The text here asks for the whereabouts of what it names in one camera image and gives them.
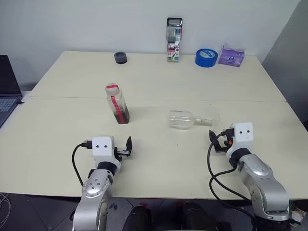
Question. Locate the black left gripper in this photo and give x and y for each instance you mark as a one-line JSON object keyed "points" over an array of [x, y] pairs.
{"points": [[121, 152]]}

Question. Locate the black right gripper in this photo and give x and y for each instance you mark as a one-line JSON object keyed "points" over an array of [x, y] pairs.
{"points": [[227, 138]]}

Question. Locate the clear bottle with red label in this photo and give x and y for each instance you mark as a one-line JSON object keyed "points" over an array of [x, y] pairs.
{"points": [[119, 108]]}

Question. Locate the clear plastic bottle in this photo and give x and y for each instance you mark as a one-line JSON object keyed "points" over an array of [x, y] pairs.
{"points": [[180, 120]]}

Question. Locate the white bottle cap red tape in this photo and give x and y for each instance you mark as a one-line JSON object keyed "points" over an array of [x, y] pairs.
{"points": [[112, 89]]}

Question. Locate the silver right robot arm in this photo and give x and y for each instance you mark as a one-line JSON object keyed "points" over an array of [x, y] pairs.
{"points": [[264, 183]]}

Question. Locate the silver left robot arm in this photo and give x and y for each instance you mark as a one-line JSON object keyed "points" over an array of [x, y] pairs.
{"points": [[96, 185]]}

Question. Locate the blue tape roll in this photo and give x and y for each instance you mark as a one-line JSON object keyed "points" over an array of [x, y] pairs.
{"points": [[206, 59]]}

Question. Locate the purple tissue pack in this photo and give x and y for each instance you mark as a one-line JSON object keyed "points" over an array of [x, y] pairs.
{"points": [[231, 57]]}

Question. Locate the black round tape roll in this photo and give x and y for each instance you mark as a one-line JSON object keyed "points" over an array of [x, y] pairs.
{"points": [[120, 58]]}

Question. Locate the marker pen pack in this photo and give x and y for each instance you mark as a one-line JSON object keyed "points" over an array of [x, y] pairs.
{"points": [[173, 45]]}

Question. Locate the dark grey laptop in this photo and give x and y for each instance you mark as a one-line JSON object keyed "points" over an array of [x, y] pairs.
{"points": [[7, 96]]}

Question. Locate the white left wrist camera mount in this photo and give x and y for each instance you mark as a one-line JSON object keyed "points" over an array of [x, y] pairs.
{"points": [[102, 145]]}

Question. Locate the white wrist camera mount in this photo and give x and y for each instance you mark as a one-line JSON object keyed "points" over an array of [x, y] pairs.
{"points": [[244, 134], [102, 145]]}

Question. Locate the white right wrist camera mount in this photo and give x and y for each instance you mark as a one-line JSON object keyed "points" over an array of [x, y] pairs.
{"points": [[244, 134]]}

